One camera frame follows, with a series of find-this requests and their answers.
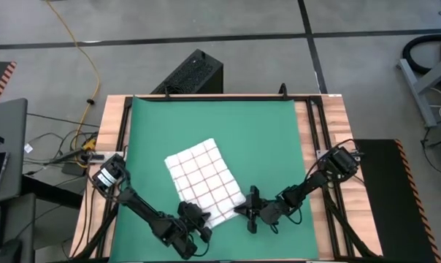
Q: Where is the black perforated computer tower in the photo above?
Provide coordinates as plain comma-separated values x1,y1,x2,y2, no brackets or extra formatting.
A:
150,48,225,95

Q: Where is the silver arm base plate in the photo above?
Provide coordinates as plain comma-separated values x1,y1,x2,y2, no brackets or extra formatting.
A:
316,148,364,162
90,150,126,161

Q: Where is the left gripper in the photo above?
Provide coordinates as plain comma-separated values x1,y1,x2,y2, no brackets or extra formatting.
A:
161,200,212,260

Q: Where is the black metal rig frame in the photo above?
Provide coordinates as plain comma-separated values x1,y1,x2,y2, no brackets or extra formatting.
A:
69,94,388,263

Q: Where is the black computer mouse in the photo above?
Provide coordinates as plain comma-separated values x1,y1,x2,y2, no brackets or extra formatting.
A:
0,239,23,263

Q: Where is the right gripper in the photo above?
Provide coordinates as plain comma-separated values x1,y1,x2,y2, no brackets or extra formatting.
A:
234,186,291,234

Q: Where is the dark grey desk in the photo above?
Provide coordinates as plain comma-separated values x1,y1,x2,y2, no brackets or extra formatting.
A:
0,192,37,263

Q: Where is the dark power brick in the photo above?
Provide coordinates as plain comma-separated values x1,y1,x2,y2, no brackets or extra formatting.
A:
61,162,88,177

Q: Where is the black corrugated hose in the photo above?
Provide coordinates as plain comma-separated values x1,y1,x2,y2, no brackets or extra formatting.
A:
402,33,441,76

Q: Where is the grey side table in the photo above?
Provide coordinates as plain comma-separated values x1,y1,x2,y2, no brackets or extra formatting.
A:
0,97,28,205

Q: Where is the green table mat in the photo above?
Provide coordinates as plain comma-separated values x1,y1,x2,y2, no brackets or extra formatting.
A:
109,96,320,263

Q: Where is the white red-checked towel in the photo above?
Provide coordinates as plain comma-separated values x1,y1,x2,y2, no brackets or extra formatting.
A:
164,137,248,229

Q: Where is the grey metal stand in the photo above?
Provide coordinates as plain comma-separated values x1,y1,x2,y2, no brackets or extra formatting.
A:
397,54,441,129

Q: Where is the yellow cable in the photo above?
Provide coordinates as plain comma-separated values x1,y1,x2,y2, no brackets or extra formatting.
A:
45,0,101,151

